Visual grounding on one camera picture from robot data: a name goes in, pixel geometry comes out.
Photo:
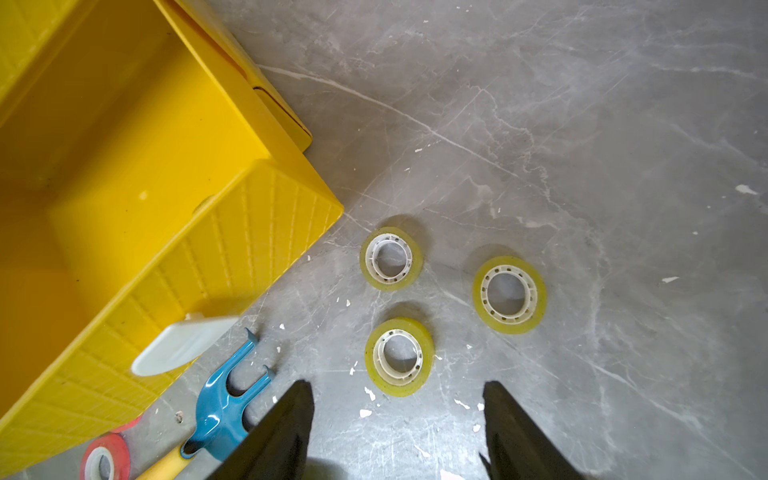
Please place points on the red tape roll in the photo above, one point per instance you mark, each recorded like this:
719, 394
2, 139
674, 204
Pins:
108, 457

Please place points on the blue toy garden fork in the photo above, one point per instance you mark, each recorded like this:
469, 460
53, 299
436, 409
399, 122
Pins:
219, 416

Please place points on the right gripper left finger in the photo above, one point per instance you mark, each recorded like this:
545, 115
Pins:
277, 447

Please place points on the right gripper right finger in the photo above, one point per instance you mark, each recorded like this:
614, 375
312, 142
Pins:
517, 447

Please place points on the yellow drawer cabinet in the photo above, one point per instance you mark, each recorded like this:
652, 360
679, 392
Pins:
149, 171

